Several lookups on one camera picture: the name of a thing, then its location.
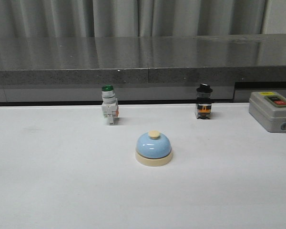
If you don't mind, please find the black selector switch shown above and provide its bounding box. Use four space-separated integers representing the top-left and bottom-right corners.
195 83 213 119

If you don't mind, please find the green pushbutton switch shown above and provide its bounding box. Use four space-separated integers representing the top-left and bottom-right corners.
102 85 119 125

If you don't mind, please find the grey curtain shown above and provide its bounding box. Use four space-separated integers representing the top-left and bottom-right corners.
0 0 286 38

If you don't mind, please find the grey start-stop switch box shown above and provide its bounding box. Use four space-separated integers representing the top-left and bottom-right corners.
248 91 286 133

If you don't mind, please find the blue and cream desk bell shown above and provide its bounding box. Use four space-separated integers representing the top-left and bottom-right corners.
135 130 173 167

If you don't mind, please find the grey stone counter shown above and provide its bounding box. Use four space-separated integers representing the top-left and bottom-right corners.
0 34 286 105

